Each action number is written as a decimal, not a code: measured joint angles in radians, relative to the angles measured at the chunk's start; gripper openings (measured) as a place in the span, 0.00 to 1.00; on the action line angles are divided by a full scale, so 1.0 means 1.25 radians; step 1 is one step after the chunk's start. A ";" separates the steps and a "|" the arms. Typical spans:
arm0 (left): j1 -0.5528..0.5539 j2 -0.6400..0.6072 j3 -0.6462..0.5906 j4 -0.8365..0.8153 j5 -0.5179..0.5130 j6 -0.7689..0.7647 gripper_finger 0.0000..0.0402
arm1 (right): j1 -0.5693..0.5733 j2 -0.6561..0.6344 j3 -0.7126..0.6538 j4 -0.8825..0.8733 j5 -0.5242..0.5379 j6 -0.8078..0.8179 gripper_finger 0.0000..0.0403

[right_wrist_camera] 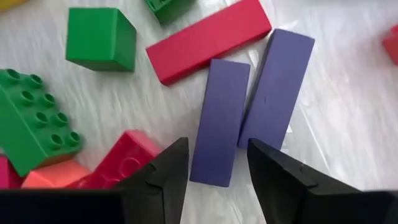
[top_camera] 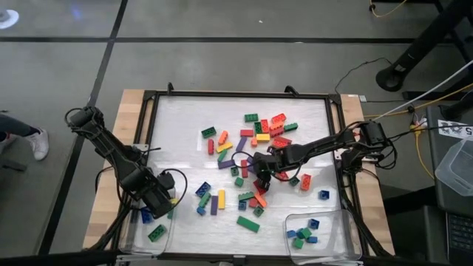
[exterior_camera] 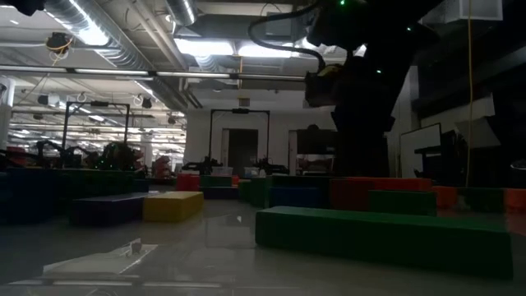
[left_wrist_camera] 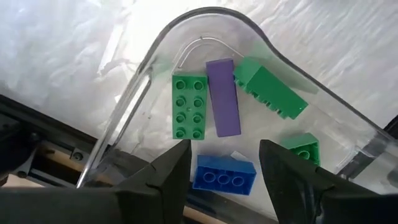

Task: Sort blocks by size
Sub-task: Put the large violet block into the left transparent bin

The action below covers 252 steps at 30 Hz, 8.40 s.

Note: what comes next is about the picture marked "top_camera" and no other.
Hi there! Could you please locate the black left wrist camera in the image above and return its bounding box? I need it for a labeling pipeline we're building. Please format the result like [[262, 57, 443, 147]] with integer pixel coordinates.
[[157, 171, 176, 190]]

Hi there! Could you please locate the white floor cable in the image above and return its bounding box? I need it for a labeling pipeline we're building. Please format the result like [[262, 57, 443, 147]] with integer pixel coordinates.
[[365, 61, 473, 124]]

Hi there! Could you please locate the black crossbar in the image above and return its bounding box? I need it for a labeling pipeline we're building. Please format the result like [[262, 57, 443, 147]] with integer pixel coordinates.
[[0, 249, 125, 266]]

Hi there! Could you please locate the black floor cable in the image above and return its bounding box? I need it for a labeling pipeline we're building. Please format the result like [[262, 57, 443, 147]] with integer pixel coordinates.
[[334, 56, 393, 95]]

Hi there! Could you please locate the white plastic table sheet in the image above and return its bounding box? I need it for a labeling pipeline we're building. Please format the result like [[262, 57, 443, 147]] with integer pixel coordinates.
[[149, 95, 341, 256]]

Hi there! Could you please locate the clear plastic bin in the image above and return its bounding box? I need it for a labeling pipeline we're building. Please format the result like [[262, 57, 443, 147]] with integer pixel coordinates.
[[283, 208, 363, 265], [118, 184, 177, 256]]

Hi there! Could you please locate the dark grey cart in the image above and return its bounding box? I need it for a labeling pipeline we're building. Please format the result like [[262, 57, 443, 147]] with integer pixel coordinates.
[[426, 105, 473, 266]]

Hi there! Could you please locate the power strip with plugs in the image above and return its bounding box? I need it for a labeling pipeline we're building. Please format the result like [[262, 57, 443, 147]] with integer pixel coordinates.
[[407, 112, 430, 137]]

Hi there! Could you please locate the black metal table frame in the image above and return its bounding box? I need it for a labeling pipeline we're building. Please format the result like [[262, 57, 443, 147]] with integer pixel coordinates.
[[110, 81, 370, 259]]

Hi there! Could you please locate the black stand foot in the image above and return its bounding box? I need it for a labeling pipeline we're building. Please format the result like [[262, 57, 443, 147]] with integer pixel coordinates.
[[438, 98, 473, 122]]

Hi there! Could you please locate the black chair base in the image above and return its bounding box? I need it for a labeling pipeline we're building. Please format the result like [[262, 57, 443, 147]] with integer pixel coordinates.
[[0, 156, 28, 173]]

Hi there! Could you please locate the black cable bundle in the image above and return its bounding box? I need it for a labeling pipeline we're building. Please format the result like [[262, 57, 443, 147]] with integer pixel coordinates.
[[339, 173, 395, 258], [85, 191, 133, 253]]

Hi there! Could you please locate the yellow floor cable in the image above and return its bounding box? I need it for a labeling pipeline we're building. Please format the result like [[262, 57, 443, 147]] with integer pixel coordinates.
[[369, 0, 408, 19], [364, 83, 473, 119], [413, 127, 436, 181]]

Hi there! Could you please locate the black floor stand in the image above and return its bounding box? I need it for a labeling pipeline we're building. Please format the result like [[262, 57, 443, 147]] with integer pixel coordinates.
[[375, 0, 473, 93]]

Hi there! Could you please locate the white paper label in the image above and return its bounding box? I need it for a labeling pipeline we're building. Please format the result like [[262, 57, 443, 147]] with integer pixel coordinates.
[[437, 118, 473, 141]]

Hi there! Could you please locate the white floor disc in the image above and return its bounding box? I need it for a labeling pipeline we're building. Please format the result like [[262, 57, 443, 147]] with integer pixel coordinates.
[[0, 9, 20, 30]]

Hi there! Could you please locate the person's leg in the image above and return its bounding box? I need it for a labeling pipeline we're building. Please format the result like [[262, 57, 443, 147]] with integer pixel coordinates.
[[0, 112, 41, 138]]

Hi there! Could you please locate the black keyboard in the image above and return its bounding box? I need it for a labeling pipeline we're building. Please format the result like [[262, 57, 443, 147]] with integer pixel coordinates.
[[445, 211, 473, 266]]

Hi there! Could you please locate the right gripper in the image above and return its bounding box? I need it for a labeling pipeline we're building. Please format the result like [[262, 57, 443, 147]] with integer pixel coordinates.
[[253, 146, 299, 191]]

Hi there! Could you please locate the clear plastic storage tub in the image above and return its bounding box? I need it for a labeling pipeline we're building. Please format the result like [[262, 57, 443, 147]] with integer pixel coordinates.
[[435, 138, 473, 197]]

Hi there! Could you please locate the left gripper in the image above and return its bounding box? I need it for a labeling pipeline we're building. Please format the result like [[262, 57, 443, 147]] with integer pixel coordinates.
[[121, 166, 174, 220]]

